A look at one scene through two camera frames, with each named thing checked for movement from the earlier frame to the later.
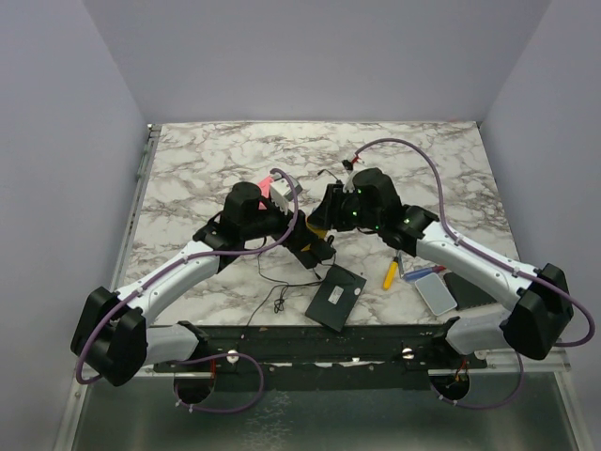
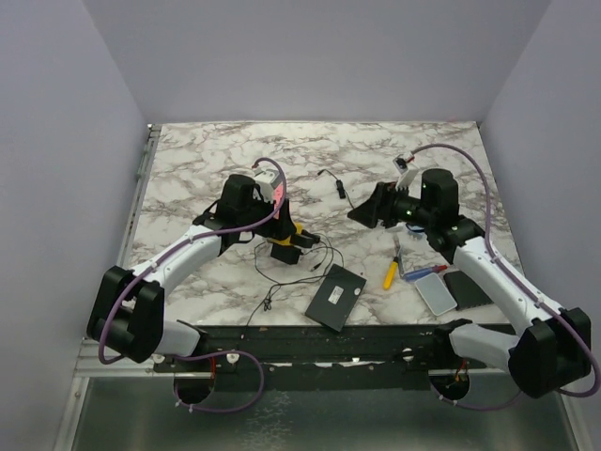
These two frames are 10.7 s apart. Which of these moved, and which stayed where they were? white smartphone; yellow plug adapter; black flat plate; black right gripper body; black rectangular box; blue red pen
Moved: yellow plug adapter; black right gripper body
Stayed: white smartphone; black flat plate; blue red pen; black rectangular box
